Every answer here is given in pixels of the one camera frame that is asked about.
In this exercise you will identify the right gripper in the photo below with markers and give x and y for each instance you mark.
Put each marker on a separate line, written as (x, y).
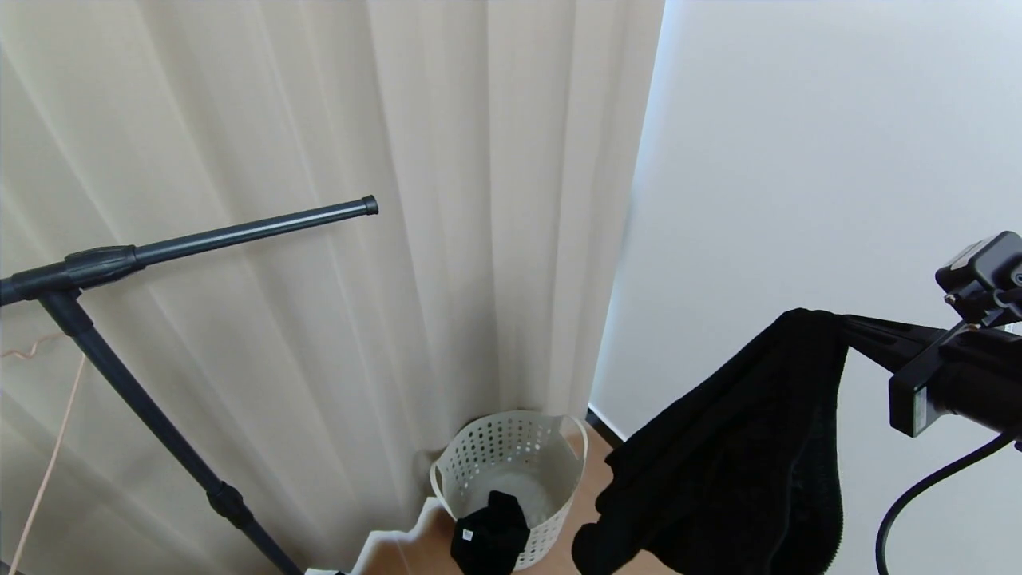
(974, 375)

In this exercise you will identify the black shorts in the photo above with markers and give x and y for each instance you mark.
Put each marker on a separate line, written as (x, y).
(718, 463)

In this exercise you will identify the white laundry basket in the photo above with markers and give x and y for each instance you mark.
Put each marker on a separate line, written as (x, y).
(511, 447)

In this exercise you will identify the black clothes rack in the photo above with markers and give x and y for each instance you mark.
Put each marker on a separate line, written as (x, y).
(239, 231)

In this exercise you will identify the pink clothes hanger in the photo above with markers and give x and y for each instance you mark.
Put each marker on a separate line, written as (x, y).
(46, 463)

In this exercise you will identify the black garment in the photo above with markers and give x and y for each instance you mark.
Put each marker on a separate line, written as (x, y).
(489, 535)

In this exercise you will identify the beige curtain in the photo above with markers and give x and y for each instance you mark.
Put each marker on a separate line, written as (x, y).
(479, 160)

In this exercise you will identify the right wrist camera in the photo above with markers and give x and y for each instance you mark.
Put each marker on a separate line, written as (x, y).
(986, 267)

